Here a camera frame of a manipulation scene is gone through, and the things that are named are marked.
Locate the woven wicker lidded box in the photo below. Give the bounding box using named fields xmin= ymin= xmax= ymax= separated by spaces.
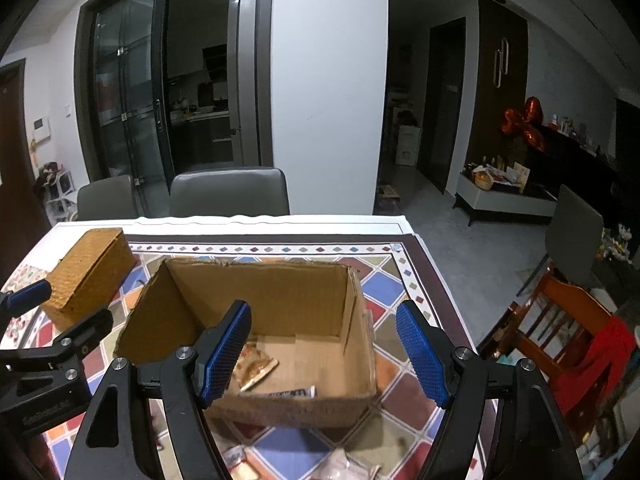
xmin=41 ymin=228 xmax=137 ymax=333

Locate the white shelf with toys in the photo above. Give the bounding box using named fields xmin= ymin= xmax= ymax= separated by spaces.
xmin=35 ymin=162 xmax=77 ymax=226

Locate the red cloth on chair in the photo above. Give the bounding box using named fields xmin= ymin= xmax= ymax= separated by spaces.
xmin=549 ymin=315 xmax=637 ymax=416

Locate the orange clear snack packet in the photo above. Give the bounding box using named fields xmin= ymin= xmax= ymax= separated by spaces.
xmin=222 ymin=445 xmax=262 ymax=480

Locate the red wooden chair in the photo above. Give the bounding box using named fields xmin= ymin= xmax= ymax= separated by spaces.
xmin=476 ymin=268 xmax=622 ymax=441

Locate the colourful diamond pattern tablecloth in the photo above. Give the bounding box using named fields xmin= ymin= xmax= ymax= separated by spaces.
xmin=29 ymin=233 xmax=501 ymax=480

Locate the grey chair left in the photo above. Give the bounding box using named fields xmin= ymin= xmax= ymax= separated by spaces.
xmin=76 ymin=174 xmax=138 ymax=221

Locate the grey chair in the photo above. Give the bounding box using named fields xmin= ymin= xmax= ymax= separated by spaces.
xmin=516 ymin=185 xmax=603 ymax=296
xmin=169 ymin=167 xmax=290 ymax=218
xmin=76 ymin=174 xmax=138 ymax=221

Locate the gold snack packet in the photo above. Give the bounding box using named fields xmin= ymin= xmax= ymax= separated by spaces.
xmin=232 ymin=344 xmax=280 ymax=392

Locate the clear plastic snack bag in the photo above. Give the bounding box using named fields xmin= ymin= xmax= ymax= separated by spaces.
xmin=310 ymin=448 xmax=381 ymax=480

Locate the black white snack stick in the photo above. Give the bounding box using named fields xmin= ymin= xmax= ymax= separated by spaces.
xmin=268 ymin=386 xmax=317 ymax=399

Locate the open cardboard box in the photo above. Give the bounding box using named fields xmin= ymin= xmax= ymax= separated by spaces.
xmin=114 ymin=258 xmax=376 ymax=428

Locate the grey chair right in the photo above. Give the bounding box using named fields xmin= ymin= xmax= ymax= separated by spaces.
xmin=516 ymin=185 xmax=603 ymax=296

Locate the white low tv bench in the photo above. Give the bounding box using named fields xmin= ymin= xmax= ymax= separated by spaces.
xmin=452 ymin=176 xmax=556 ymax=226

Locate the grey chair middle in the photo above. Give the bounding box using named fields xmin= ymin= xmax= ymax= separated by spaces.
xmin=169 ymin=167 xmax=290 ymax=218

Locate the glass sliding door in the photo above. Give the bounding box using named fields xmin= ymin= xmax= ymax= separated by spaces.
xmin=74 ymin=0 xmax=172 ymax=217

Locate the red foil balloon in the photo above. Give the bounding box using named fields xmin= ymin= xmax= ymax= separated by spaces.
xmin=501 ymin=96 xmax=544 ymax=152

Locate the silver refrigerator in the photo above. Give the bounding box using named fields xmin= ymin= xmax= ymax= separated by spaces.
xmin=227 ymin=0 xmax=260 ymax=167

